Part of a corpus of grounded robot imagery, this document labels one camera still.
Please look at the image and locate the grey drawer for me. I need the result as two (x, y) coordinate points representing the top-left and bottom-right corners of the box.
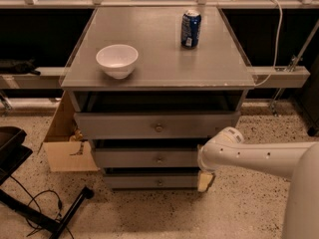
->
(92, 148), (197, 168)
(74, 112), (240, 139)
(104, 175), (197, 189)

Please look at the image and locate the white bowl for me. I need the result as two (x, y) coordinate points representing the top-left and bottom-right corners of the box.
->
(96, 44), (139, 80)

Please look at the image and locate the black object on rail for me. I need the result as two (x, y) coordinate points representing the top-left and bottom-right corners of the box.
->
(0, 59), (40, 76)

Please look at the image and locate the white hanging cable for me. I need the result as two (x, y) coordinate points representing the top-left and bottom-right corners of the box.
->
(253, 0), (284, 88)

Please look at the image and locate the grey metal rail frame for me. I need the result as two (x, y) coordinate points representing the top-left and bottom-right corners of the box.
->
(0, 0), (319, 117)

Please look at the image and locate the brown cardboard box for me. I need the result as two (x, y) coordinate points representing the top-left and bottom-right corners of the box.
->
(43, 92), (99, 172)

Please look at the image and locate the grey drawer cabinet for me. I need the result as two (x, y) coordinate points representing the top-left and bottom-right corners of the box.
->
(62, 7), (254, 177)

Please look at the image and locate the grey bottom drawer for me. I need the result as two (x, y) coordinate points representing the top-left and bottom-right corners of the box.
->
(104, 175), (197, 189)

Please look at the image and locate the blue soda can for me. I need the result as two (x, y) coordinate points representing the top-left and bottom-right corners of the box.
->
(180, 9), (201, 49)

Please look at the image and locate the grey top drawer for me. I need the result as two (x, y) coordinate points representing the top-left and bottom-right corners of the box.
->
(74, 112), (240, 139)

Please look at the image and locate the black stand with base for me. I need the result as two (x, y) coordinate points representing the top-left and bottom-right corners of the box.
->
(0, 126), (94, 239)

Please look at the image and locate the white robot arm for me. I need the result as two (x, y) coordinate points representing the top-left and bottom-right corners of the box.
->
(197, 127), (319, 239)

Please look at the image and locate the black floor cable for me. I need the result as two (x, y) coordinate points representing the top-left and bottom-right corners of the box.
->
(9, 175), (76, 239)

